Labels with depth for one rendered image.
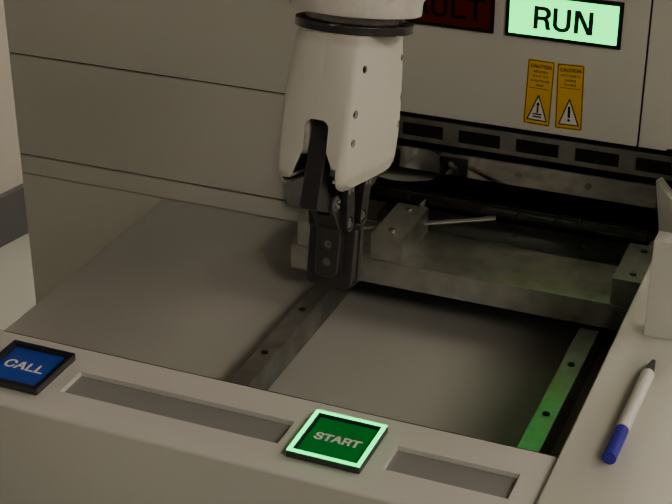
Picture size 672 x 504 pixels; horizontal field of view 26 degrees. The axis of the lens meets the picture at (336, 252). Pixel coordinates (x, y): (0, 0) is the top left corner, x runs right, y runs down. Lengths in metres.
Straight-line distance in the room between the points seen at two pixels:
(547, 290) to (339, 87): 0.58
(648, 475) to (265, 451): 0.27
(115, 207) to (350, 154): 0.91
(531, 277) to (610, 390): 0.35
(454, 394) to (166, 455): 0.39
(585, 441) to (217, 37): 0.75
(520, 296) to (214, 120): 0.44
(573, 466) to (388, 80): 0.30
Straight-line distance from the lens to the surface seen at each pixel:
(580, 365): 1.36
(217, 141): 1.68
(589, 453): 1.04
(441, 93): 1.54
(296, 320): 1.41
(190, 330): 1.46
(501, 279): 1.43
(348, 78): 0.89
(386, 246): 1.45
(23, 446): 1.12
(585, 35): 1.48
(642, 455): 1.05
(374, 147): 0.93
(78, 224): 1.83
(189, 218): 1.69
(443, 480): 1.02
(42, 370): 1.14
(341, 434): 1.05
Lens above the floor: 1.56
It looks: 27 degrees down
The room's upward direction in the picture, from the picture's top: straight up
